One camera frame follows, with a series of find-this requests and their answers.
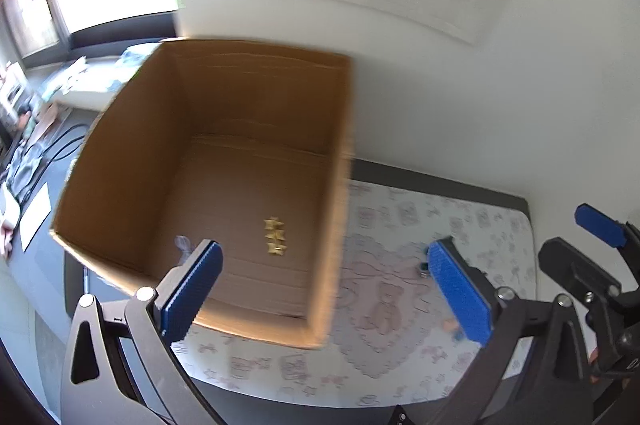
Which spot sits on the small dark trinket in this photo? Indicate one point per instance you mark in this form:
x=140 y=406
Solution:
x=423 y=268

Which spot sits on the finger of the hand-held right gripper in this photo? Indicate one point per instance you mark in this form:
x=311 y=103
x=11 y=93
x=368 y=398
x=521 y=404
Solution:
x=570 y=260
x=600 y=225

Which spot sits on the printed pink white mat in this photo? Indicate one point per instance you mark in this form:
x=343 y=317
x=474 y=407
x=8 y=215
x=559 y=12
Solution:
x=395 y=305

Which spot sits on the brown cardboard box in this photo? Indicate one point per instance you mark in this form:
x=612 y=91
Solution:
x=240 y=185

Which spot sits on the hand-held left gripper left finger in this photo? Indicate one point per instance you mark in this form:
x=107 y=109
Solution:
x=192 y=292

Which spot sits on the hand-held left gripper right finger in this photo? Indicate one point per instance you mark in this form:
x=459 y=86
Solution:
x=462 y=292

